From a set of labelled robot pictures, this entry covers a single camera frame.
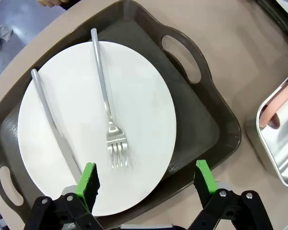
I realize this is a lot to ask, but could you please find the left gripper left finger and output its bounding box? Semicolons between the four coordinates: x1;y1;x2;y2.
24;162;105;230

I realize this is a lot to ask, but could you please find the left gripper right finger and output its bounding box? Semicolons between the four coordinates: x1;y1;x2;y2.
187;159;274;230

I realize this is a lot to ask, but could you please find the dark brown serving tray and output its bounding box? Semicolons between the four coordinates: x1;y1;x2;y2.
0;0;242;225

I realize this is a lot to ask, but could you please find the silver table knife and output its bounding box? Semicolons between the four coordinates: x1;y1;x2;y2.
30;68;84;184

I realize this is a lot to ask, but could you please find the white round dinner plate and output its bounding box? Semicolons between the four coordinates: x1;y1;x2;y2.
17;41;177;216

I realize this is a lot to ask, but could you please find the silver fork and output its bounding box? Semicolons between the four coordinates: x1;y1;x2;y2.
90;28;130;169

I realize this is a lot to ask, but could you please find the person's right hand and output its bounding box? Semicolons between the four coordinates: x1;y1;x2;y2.
36;0;70;7

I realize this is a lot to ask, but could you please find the rectangular steel container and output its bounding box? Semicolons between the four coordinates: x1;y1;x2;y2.
244;71;288;187

